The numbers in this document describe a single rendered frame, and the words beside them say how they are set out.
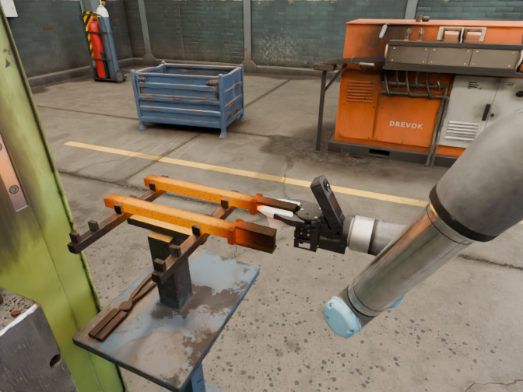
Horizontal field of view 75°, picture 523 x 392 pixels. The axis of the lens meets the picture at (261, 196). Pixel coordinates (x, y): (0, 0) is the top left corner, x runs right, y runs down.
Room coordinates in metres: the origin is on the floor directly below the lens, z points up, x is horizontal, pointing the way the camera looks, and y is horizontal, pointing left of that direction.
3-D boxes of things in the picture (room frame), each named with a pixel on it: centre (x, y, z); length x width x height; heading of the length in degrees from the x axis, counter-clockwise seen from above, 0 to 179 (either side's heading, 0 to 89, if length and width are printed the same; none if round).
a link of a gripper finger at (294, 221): (0.63, -0.07, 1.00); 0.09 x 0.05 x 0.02; 70
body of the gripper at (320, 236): (0.63, -0.13, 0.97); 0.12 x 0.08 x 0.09; 67
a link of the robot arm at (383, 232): (0.57, -0.28, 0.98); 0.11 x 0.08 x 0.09; 67
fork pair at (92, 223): (0.54, 0.27, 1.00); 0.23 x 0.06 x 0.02; 66
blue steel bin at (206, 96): (4.47, 0.90, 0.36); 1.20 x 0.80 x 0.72; 74
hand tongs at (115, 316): (0.80, 0.26, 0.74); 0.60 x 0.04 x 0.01; 157
